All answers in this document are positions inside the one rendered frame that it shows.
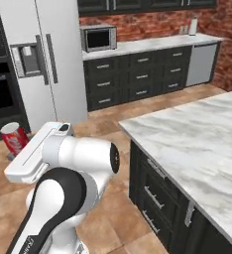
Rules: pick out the silver dishwasher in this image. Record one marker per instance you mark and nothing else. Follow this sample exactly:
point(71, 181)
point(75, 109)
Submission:
point(202, 64)

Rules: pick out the black wall oven stack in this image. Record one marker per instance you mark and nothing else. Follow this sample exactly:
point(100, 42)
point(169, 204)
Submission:
point(2, 89)

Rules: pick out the dark island cupboard door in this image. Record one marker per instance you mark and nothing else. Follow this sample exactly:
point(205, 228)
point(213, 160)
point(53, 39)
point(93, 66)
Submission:
point(210, 239)

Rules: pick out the dark island cabinet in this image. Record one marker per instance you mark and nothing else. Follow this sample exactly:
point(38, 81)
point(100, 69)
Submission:
point(136, 178)

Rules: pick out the silver microwave oven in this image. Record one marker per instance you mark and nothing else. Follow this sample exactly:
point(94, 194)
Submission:
point(98, 38)

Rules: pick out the red soda can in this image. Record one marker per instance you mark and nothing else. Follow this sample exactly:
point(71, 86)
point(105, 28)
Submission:
point(14, 137)

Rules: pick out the dark base drawer run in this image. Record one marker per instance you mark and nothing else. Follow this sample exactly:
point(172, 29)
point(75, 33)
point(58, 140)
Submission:
point(138, 79)

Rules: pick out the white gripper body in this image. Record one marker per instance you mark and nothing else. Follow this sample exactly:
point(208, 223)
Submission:
point(28, 158)

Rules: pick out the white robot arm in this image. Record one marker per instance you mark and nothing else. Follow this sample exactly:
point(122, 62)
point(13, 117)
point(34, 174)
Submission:
point(83, 155)

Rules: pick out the small grey shaker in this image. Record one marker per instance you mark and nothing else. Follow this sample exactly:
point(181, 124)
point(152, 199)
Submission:
point(183, 30)

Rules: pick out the white double-door fridge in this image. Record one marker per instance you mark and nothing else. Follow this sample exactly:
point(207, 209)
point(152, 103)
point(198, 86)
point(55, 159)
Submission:
point(66, 66)

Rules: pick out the dark island drawer front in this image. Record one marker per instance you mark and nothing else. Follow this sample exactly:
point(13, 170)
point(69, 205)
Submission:
point(171, 220)
point(166, 239)
point(169, 190)

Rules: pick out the white paper towel roll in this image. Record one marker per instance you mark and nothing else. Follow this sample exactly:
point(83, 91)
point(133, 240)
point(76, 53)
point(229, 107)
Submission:
point(193, 27)

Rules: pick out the dark wall cupboard run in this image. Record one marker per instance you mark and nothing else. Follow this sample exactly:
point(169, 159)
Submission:
point(144, 5)

